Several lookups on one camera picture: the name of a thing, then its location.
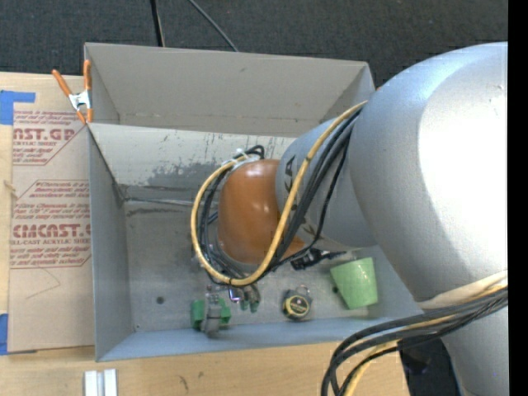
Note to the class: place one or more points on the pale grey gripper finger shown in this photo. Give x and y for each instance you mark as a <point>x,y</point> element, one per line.
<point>213,320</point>

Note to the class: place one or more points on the green rectangular block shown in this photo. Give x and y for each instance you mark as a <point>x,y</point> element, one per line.
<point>196,314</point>

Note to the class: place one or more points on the grey metal bin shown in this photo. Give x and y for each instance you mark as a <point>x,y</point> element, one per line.
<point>165,237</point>

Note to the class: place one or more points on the black and yellow tape measure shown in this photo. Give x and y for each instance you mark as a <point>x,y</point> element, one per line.
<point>297,303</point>

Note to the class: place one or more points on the green cup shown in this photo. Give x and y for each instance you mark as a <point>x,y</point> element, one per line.
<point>356,281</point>

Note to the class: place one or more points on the brown cardboard board, red print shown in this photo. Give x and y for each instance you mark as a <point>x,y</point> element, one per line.
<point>49,221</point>

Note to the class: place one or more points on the black cylinder on white bracket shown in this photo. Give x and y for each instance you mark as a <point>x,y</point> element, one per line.
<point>307,259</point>

